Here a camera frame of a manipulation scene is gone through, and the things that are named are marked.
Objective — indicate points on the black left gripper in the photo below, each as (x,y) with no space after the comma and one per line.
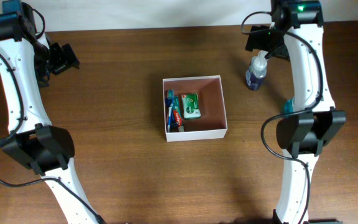
(65,62)

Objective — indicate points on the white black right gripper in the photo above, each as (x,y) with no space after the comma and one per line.
(260,40)

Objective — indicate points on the purple foam soap bottle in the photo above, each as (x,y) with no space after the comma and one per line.
(257,71)

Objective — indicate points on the blue mouthwash bottle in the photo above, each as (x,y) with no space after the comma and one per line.
(288,106)

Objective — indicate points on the green soap bar pack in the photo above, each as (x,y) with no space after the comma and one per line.
(190,106)

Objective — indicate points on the blue white toothbrush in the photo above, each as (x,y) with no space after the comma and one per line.
(170,94)

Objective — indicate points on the red green toothpaste tube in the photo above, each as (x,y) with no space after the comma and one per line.
(177,114)

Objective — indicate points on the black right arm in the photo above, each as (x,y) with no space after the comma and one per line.
(310,119)

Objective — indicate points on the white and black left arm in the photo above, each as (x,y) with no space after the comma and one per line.
(27,59)

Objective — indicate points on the pink white open box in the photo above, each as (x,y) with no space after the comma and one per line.
(213,122)

